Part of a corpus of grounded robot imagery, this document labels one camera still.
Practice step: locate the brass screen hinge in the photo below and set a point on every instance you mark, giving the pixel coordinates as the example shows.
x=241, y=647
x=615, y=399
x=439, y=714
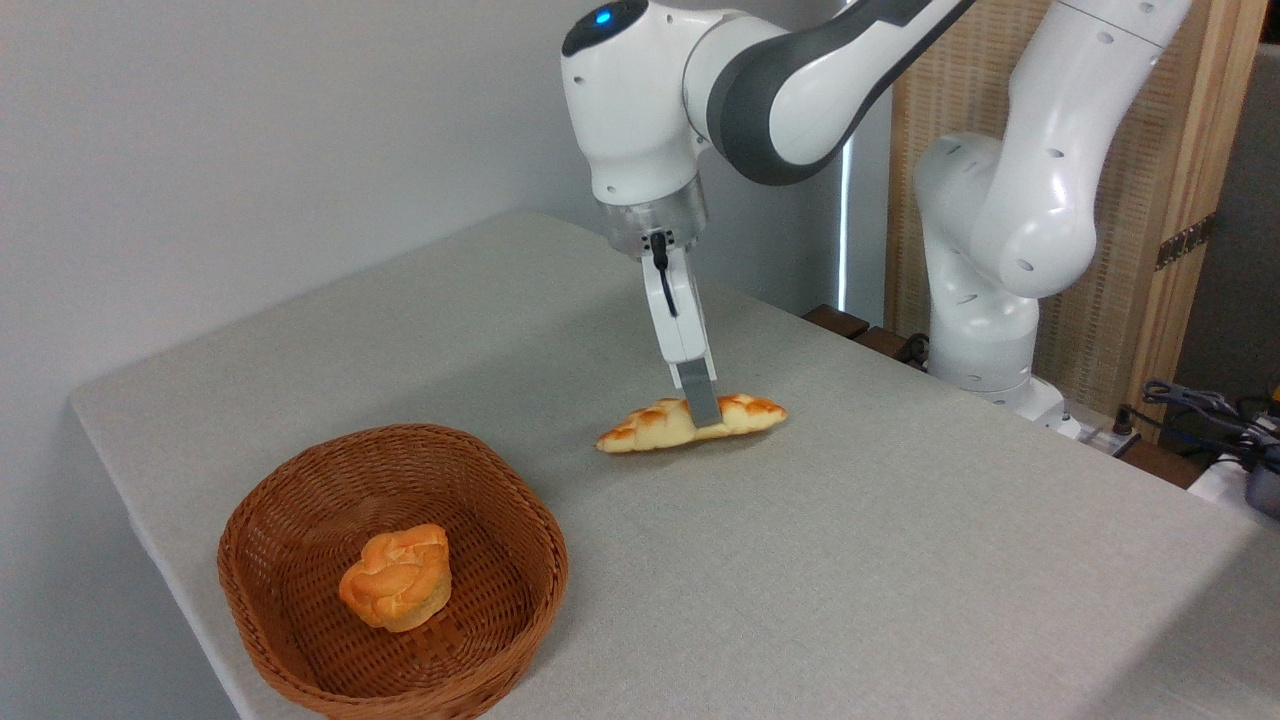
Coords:
x=1185, y=242

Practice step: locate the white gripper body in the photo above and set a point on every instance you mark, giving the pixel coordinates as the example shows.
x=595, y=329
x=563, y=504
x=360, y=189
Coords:
x=685, y=330

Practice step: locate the long braided golden bread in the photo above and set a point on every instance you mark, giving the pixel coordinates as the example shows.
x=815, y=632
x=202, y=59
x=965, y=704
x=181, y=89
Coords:
x=650, y=425

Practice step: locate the grey tablecloth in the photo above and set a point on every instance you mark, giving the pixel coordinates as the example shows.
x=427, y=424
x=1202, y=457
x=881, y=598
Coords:
x=800, y=560

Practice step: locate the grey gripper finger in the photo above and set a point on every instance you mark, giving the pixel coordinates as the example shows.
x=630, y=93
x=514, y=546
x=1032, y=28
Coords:
x=702, y=400

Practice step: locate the orange muffin-shaped bread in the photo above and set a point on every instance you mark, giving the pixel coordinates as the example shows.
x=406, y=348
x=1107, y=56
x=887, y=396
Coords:
x=395, y=580

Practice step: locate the dark brown wooden slat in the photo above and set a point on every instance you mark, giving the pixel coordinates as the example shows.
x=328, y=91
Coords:
x=885, y=345
x=838, y=321

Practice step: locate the brown woven wicker basket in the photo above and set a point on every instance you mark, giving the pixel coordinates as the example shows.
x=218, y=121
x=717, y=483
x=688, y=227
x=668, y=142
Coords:
x=500, y=560

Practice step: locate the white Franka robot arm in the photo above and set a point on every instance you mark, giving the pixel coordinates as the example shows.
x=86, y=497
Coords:
x=640, y=100

